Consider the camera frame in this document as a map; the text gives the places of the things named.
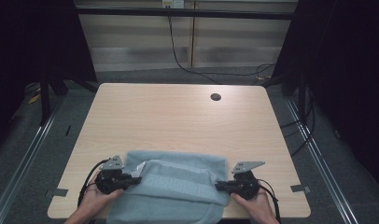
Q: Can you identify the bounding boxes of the black metal stand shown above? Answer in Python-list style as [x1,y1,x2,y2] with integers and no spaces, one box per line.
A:
[297,70,307,123]
[38,70,52,127]

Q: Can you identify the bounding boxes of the black floor cables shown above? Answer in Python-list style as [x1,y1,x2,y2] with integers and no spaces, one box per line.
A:
[279,88,316,157]

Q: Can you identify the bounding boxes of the person's right hand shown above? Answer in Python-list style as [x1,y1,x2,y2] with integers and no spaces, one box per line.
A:
[230,189,274,222]

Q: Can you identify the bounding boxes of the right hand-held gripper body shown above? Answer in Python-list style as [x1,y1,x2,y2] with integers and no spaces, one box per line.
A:
[229,161,266,201]

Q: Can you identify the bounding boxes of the metal floor rail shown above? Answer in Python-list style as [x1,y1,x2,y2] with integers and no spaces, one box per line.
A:
[0,101,63,224]
[285,98,360,224]

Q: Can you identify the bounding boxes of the grey tape strip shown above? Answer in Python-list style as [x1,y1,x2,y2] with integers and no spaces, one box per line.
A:
[289,184,312,194]
[52,188,69,198]

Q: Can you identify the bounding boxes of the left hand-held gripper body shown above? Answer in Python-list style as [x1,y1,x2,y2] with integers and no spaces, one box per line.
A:
[94,155,132,196]

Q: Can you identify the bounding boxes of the black horizontal bar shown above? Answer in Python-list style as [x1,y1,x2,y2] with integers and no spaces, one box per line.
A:
[75,7,299,21]

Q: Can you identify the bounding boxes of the light blue towel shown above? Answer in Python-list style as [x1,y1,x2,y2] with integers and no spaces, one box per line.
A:
[105,149,231,224]

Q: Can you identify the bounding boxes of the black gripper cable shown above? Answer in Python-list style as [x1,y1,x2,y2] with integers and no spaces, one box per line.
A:
[77,158,111,208]
[256,178,282,224]

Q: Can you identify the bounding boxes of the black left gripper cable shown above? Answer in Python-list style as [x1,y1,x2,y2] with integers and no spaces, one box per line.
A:
[77,158,111,208]

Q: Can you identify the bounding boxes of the white wall power outlet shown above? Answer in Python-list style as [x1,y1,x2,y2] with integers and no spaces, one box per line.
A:
[161,0,186,9]

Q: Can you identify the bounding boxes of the black curtain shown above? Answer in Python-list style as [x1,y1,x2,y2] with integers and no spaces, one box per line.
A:
[0,0,98,153]
[271,0,379,195]

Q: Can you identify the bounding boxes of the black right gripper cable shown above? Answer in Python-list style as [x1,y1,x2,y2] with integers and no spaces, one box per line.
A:
[256,178,282,224]

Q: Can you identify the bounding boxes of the black wall cable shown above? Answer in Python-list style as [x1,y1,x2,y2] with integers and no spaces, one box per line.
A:
[167,14,276,86]

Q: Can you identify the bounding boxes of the yellow floor object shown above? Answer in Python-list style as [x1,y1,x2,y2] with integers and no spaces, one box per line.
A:
[27,92,42,105]

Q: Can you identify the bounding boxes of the person's left hand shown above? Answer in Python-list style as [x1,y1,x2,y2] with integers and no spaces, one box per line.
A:
[79,183,124,220]

